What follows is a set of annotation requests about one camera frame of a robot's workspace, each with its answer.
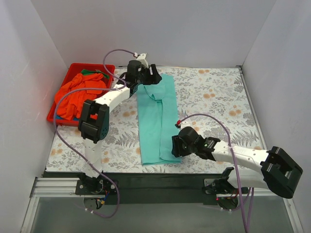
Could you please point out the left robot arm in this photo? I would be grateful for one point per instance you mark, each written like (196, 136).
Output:
(94, 120)

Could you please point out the red plastic bin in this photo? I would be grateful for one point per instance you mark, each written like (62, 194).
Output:
(74, 69)

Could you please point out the green t shirt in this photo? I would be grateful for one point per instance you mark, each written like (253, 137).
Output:
(90, 72)

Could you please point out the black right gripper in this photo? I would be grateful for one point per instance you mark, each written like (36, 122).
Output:
(176, 147)

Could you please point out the teal t shirt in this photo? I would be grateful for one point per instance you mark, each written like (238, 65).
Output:
(157, 115)

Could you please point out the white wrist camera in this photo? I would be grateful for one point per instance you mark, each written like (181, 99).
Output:
(182, 124)
(141, 60)

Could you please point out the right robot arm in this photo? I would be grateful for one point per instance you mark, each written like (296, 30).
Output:
(272, 169)

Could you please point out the orange t shirt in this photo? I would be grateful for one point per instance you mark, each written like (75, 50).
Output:
(89, 89)

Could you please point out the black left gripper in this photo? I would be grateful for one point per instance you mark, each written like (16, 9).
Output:
(152, 75)

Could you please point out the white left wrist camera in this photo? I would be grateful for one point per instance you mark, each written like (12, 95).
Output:
(141, 60)

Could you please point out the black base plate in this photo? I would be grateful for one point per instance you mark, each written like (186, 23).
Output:
(143, 188)

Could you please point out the floral tablecloth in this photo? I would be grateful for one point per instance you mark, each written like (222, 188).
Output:
(215, 103)

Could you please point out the aluminium frame rail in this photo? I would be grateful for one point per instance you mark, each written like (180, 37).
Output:
(54, 208)

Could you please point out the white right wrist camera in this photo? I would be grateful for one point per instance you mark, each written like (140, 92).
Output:
(182, 124)

